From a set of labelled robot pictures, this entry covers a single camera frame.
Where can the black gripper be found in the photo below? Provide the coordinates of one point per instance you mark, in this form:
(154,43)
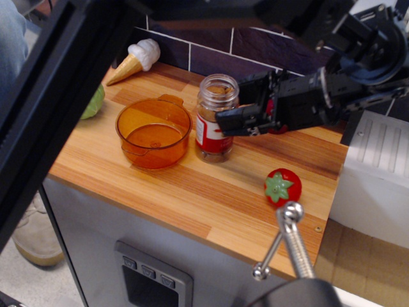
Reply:
(301,102)

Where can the clear almond jar red label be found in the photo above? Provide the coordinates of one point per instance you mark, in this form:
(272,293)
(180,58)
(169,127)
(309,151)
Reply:
(217,93)

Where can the orange transparent plastic pot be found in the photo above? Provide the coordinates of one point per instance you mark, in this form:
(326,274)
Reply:
(154,132)

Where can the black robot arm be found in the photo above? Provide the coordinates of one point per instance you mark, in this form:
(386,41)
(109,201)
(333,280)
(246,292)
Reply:
(82,38)

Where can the dark red dome cap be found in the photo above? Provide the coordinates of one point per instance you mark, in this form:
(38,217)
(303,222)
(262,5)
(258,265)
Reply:
(270,110)

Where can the red toy strawberry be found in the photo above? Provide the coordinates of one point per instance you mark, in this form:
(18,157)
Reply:
(281,186)

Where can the toy ice cream cone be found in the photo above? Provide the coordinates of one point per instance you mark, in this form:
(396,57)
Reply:
(141,57)

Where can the green toy cabbage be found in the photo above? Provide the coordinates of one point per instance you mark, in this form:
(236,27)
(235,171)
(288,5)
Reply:
(95,104)

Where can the grey oven control panel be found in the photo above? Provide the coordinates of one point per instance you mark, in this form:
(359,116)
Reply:
(148,281)

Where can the blue jeans leg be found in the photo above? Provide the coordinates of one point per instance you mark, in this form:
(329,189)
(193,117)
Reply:
(14,49)

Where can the beige suede shoe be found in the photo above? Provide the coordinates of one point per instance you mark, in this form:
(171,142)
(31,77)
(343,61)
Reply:
(35,238)

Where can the metal clamp screw handle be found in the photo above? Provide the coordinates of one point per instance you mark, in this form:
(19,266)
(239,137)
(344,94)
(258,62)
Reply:
(288,217)

